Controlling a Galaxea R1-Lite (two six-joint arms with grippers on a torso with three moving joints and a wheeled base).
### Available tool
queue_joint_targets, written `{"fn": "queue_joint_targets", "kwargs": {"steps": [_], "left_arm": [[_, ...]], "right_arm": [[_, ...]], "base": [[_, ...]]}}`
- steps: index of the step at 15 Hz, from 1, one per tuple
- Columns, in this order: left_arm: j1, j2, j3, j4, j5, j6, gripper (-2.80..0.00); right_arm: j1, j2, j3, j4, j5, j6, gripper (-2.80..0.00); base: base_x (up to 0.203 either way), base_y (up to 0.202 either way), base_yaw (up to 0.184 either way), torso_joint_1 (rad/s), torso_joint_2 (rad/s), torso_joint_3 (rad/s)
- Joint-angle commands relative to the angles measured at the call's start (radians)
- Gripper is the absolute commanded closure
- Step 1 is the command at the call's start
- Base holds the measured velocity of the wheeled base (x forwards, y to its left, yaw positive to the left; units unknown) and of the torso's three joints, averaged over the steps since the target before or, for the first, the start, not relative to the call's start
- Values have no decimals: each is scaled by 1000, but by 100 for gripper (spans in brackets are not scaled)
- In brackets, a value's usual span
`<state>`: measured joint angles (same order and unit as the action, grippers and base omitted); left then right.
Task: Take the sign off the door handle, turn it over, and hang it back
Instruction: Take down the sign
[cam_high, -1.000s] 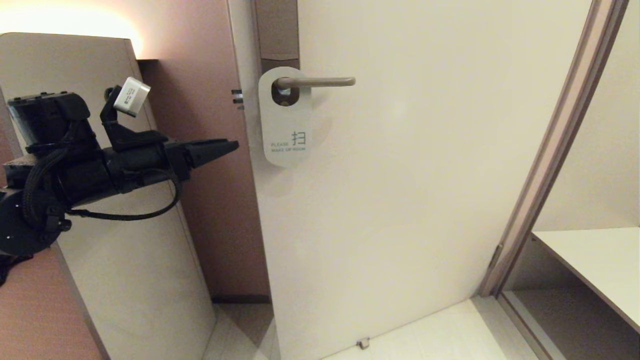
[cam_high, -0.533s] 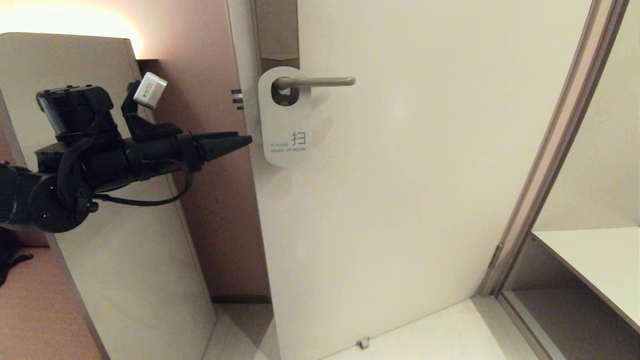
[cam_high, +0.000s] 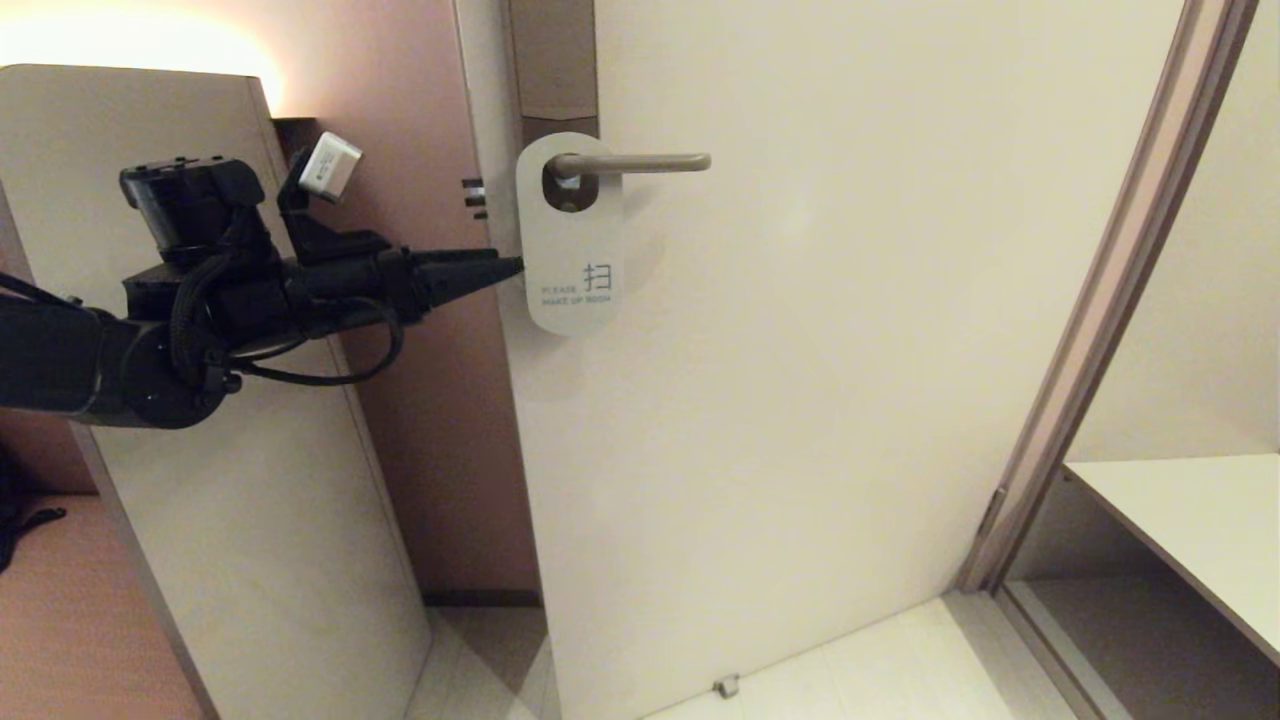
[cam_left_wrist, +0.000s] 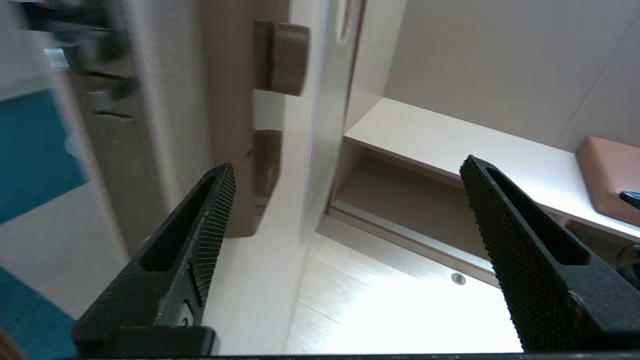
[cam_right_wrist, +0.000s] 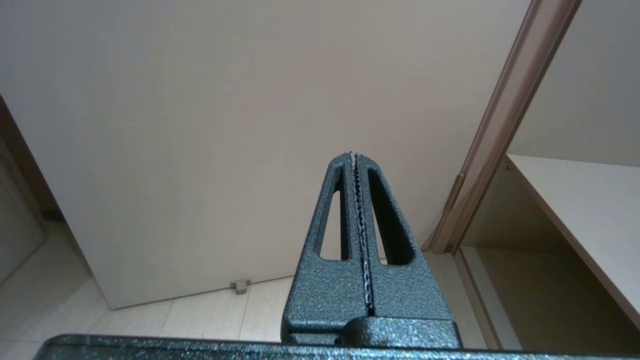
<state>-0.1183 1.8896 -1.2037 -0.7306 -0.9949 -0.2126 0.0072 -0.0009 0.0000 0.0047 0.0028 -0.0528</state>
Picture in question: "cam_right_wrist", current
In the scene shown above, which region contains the brown door frame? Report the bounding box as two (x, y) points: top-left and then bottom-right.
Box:
(429, 0), (583, 254)

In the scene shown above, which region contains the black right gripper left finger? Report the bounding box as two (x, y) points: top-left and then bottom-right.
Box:
(281, 152), (374, 347)

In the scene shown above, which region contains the white door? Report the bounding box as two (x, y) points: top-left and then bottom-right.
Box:
(0, 0), (533, 310)

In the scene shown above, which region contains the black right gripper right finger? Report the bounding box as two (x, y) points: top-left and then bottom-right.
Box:
(354, 152), (455, 322)

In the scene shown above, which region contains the white shelf board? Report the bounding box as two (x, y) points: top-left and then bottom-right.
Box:
(504, 154), (640, 328)

